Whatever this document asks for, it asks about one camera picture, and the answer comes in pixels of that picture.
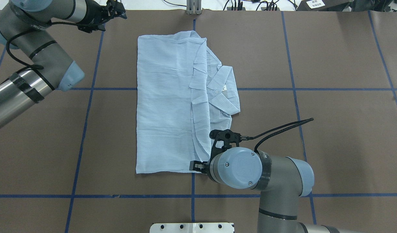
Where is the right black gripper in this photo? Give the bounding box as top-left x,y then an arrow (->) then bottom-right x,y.
189,161 -> 212,177

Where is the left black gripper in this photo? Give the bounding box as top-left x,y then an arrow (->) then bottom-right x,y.
77,0 -> 127,33

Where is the light blue striped shirt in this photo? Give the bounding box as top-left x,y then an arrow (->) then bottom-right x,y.
135,30 -> 241,174

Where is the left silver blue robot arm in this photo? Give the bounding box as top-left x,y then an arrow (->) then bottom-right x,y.
0,0 -> 127,129

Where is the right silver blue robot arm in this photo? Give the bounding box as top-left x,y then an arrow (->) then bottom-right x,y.
189,147 -> 348,233

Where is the aluminium frame post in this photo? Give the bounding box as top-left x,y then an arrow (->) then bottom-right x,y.
186,0 -> 202,15

